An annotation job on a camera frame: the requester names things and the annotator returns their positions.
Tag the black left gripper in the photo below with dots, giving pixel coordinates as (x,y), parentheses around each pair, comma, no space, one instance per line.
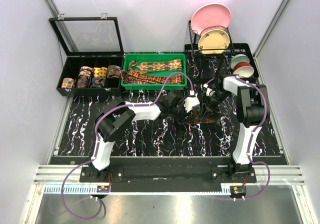
(184,113)

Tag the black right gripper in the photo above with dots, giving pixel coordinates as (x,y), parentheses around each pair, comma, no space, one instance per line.
(208,105)

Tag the black key pattern tie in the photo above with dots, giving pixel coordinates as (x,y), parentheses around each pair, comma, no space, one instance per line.
(202,117)

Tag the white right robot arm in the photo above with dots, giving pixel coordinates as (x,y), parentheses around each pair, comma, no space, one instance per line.
(252,110)

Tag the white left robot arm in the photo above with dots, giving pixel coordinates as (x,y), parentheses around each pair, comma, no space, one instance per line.
(117,115)

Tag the black dish tray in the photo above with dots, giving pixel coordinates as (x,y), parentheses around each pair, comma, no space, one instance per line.
(204,67)

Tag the red bowl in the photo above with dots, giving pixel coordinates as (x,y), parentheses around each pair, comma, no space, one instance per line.
(243,69)

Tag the cream ikat pattern tie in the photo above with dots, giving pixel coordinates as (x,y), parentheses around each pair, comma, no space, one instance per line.
(148,66)

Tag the pale green bowl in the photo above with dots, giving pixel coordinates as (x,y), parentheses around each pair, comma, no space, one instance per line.
(238,59)

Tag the red multicolour checked tie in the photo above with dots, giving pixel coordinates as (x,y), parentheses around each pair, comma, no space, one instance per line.
(134,77)

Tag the yellow floral plate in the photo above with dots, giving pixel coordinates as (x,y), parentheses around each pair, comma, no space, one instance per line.
(214,41)

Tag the green plastic tray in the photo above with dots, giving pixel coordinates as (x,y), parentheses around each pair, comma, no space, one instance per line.
(153,57)

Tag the rolled tie brown olive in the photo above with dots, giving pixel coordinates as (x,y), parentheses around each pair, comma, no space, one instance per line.
(113,71)

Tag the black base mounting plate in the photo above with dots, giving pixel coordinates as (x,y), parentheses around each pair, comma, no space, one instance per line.
(118,174)

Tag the pink plate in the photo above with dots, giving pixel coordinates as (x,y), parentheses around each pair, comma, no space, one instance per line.
(210,15)

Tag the rolled tie yellow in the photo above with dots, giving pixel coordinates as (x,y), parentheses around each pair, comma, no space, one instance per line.
(100,72)

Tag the rolled tie dark blue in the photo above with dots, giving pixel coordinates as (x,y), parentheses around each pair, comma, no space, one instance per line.
(97,82)

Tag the rolled tie dark floral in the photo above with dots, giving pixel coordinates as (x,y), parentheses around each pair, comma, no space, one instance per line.
(82,82)

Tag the rolled tie pink paisley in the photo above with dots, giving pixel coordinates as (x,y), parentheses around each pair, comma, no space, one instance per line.
(86,71)

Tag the rolled tie blue orange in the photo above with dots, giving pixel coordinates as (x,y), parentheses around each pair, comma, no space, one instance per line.
(68,83)

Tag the black tie storage box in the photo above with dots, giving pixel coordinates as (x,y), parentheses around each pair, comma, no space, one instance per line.
(72,67)

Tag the glass box lid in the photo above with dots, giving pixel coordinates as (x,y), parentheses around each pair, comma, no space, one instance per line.
(88,36)

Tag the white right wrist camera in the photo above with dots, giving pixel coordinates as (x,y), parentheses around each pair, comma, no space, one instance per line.
(209,89)

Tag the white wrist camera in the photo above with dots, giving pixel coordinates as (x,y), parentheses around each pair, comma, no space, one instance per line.
(209,89)
(192,103)

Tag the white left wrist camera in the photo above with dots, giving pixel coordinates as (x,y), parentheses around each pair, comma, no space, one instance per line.
(192,103)

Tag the black wire dish rack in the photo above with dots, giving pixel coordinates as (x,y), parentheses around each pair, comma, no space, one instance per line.
(194,38)

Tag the aluminium frame rail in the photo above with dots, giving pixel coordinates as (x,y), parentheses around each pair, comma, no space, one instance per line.
(279,174)

